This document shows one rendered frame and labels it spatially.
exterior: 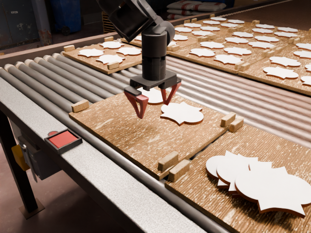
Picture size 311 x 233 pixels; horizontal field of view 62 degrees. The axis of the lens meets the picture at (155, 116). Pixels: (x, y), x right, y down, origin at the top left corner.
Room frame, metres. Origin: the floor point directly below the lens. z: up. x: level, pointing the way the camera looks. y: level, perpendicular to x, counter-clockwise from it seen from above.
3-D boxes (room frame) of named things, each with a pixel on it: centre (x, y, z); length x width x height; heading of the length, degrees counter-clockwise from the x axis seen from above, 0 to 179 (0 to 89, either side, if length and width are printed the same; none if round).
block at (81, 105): (0.75, 0.25, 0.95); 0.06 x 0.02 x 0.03; 135
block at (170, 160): (0.48, -0.03, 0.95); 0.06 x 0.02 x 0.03; 135
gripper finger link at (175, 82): (0.62, -0.02, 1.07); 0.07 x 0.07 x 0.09; 46
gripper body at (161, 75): (0.59, 0.00, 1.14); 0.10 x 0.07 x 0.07; 136
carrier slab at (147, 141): (0.71, 0.01, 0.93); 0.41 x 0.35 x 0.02; 45
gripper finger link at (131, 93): (0.57, 0.03, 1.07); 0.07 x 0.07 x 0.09; 46
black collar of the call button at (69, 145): (0.59, 0.26, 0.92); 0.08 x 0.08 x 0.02; 46
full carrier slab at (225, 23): (2.17, -0.55, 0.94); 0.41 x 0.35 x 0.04; 47
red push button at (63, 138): (0.59, 0.26, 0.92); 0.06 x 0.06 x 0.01; 46
